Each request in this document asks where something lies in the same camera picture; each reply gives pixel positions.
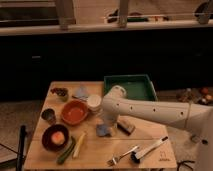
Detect yellow vegetable stick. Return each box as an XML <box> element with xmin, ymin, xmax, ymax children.
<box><xmin>73</xmin><ymin>132</ymin><xmax>86</xmax><ymax>158</ymax></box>

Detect green zucchini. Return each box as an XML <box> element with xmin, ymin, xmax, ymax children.
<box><xmin>57</xmin><ymin>137</ymin><xmax>76</xmax><ymax>165</ymax></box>

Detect orange bowl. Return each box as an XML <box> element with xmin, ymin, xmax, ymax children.
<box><xmin>61</xmin><ymin>100</ymin><xmax>88</xmax><ymax>126</ymax></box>

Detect spice bottles cluster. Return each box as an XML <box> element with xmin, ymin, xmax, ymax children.
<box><xmin>176</xmin><ymin>87</ymin><xmax>213</xmax><ymax>106</ymax></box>

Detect black pole stand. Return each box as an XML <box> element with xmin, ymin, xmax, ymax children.
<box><xmin>16</xmin><ymin>125</ymin><xmax>27</xmax><ymax>171</ymax></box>

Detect blue sponge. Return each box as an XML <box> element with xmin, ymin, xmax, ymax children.
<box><xmin>96</xmin><ymin>124</ymin><xmax>112</xmax><ymax>137</ymax></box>

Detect metal cup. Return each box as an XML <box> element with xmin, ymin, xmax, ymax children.
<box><xmin>41</xmin><ymin>108</ymin><xmax>56</xmax><ymax>125</ymax></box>

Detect green tray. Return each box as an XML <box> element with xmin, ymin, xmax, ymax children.
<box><xmin>104</xmin><ymin>74</ymin><xmax>157</xmax><ymax>101</ymax></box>

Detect brown wooden block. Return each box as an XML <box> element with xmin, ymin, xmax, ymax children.
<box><xmin>117</xmin><ymin>120</ymin><xmax>135</xmax><ymax>135</ymax></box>

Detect cup with dark berries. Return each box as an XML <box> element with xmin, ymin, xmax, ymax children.
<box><xmin>51</xmin><ymin>88</ymin><xmax>68</xmax><ymax>102</ymax></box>

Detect orange fruit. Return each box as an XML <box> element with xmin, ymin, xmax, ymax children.
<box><xmin>51</xmin><ymin>131</ymin><xmax>65</xmax><ymax>145</ymax></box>

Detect silver fork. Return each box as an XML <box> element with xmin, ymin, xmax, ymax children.
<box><xmin>107</xmin><ymin>145</ymin><xmax>139</xmax><ymax>166</ymax></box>

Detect white handled dish brush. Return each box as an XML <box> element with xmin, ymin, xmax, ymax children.
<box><xmin>131</xmin><ymin>136</ymin><xmax>168</xmax><ymax>164</ymax></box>

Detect dark bowl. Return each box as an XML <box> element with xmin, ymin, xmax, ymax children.
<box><xmin>42</xmin><ymin>124</ymin><xmax>69</xmax><ymax>151</ymax></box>

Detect white cup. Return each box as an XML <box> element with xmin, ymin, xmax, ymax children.
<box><xmin>87</xmin><ymin>94</ymin><xmax>102</xmax><ymax>112</ymax></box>

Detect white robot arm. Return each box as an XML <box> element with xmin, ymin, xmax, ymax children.
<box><xmin>102</xmin><ymin>85</ymin><xmax>213</xmax><ymax>171</ymax></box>

